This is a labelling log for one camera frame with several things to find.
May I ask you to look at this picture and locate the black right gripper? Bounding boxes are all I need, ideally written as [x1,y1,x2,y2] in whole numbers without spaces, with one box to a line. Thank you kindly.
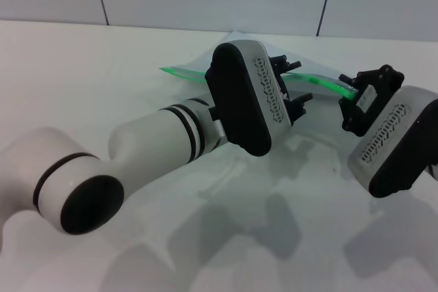
[337,64,405,136]

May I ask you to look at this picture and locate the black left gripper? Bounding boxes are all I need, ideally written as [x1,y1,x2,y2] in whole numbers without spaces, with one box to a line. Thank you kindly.
[270,53,314,126]

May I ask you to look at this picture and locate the clear document bag green zipper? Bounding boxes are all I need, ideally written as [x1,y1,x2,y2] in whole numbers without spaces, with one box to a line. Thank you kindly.
[159,29,360,108]

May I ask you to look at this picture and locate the grey black left wrist camera box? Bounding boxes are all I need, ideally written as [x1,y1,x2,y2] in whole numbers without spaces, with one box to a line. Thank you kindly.
[203,40,294,158]

